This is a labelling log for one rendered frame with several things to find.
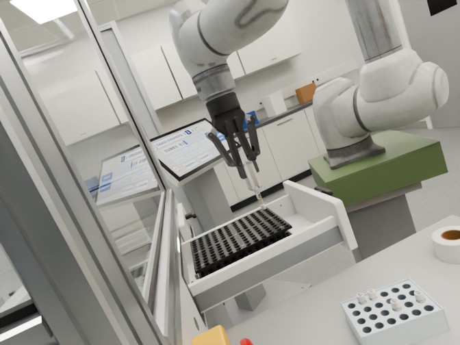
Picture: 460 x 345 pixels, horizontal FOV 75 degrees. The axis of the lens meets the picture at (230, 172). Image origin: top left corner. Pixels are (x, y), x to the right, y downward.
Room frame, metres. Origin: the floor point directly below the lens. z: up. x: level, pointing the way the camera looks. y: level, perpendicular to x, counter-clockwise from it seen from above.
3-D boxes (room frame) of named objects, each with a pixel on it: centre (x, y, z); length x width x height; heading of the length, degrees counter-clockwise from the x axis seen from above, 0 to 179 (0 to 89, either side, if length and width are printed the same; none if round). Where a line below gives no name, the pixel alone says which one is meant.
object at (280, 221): (0.69, -0.06, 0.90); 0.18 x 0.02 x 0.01; 7
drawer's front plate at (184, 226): (0.97, 0.20, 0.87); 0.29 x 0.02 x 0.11; 7
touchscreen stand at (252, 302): (1.68, 0.14, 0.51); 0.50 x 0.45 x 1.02; 45
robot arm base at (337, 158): (1.07, -0.43, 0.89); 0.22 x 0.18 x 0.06; 167
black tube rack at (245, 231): (0.67, 0.04, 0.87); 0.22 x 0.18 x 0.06; 97
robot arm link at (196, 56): (0.71, -0.05, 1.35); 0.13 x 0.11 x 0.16; 36
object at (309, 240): (0.67, 0.05, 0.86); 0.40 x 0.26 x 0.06; 97
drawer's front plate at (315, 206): (0.70, -0.15, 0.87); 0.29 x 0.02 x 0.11; 7
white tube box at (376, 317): (0.41, -0.15, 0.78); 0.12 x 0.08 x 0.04; 86
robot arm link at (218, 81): (0.72, -0.05, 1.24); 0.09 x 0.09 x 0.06
